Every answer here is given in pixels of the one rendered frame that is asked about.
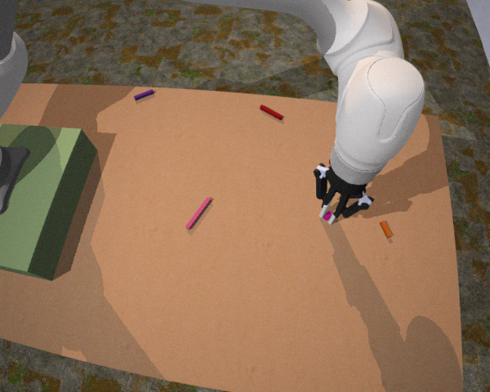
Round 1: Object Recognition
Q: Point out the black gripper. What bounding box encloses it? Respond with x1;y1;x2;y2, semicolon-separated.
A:
314;163;374;224

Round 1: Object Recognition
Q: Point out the orange rod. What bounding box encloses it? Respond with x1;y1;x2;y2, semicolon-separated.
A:
380;221;392;238

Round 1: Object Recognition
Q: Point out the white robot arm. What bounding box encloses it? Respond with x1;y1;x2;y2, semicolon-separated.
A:
0;0;425;215

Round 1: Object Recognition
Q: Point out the dark purple rod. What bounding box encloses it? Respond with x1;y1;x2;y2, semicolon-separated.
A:
134;89;154;100

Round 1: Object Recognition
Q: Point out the pink rod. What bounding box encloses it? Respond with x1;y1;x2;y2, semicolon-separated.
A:
186;197;211;229

